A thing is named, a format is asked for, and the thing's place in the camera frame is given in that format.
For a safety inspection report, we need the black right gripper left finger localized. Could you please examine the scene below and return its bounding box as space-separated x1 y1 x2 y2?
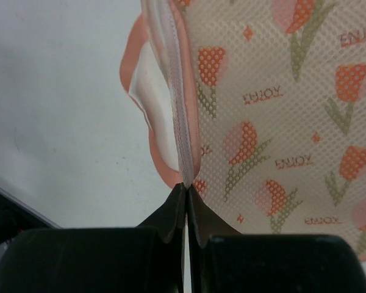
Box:
0 184 186 292

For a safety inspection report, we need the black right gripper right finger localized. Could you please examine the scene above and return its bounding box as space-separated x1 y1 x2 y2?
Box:
187 187 366 292

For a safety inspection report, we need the pink tulip-print laundry bag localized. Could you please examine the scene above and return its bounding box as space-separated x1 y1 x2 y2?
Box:
140 0 366 262

